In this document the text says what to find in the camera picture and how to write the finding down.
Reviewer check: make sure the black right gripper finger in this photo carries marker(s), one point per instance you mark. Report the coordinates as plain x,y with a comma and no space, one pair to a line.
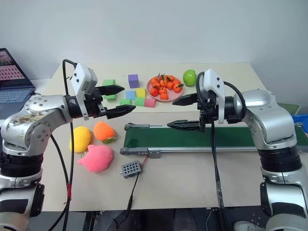
185,125
187,99

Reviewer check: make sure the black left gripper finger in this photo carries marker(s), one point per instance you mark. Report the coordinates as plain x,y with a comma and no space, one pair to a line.
120,110
111,89

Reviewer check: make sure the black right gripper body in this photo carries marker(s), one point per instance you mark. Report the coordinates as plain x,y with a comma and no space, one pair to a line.
208,108

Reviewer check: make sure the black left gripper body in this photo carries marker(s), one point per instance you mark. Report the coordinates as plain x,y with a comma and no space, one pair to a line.
93,106

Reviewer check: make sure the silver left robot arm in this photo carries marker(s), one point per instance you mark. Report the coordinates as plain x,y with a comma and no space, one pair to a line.
36,120

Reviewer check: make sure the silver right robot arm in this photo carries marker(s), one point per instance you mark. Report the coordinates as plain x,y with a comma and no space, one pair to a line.
272,115

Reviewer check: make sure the green conveyor belt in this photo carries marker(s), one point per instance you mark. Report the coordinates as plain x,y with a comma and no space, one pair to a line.
183,138

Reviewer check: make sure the green foam arch block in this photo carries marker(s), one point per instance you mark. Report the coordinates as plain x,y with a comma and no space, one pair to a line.
108,84

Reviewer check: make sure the small green foam block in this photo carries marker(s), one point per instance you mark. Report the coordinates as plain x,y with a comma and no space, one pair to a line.
125,102

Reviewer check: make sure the orange toy tangerine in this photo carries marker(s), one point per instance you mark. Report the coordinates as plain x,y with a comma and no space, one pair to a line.
170,85
170,78
161,81
164,96
154,83
162,90
154,92
177,88

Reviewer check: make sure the pink plate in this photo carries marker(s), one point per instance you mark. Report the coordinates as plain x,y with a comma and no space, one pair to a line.
172,97

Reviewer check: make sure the blue foam cube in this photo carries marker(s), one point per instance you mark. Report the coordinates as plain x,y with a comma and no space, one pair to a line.
130,95

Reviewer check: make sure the green foam cube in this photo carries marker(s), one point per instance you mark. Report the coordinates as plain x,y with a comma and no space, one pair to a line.
139,101

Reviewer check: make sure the green toy apple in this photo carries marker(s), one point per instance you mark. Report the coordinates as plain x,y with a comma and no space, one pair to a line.
189,77

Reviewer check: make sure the purple foam cube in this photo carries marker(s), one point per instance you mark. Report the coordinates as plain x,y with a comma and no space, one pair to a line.
133,81

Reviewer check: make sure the orange plush fruit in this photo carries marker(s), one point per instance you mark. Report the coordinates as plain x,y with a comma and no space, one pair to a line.
103,130

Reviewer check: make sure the yellow foam cube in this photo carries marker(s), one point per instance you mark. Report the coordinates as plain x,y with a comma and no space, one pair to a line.
140,93

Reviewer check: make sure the pink foam cube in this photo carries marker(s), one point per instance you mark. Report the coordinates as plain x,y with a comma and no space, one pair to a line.
150,103

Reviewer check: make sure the yellow plush fruit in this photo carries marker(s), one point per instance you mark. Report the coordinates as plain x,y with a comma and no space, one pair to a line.
80,139

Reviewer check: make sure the pink plush toy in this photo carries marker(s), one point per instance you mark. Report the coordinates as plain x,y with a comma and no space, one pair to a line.
97,158

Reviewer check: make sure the grey perforated control box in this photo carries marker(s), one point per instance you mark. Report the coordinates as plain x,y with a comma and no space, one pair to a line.
131,169

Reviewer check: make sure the green plastic bin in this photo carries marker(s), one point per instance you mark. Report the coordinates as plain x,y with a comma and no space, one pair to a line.
290,107

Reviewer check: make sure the open laptop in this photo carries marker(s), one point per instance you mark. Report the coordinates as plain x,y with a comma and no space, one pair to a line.
10,79

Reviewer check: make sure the blue plastic bin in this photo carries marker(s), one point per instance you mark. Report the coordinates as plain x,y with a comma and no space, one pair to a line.
300,122

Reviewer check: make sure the white shoe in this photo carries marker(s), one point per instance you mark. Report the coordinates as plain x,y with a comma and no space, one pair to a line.
249,226

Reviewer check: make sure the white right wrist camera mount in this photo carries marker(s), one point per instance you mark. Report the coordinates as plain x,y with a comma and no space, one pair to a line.
215,80

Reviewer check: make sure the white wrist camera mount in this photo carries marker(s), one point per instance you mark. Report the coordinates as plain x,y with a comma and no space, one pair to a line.
83,77
215,80

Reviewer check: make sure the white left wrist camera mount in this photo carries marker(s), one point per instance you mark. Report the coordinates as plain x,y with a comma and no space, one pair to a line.
83,77

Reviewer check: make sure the metal table frame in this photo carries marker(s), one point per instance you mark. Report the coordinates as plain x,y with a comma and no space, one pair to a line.
91,220

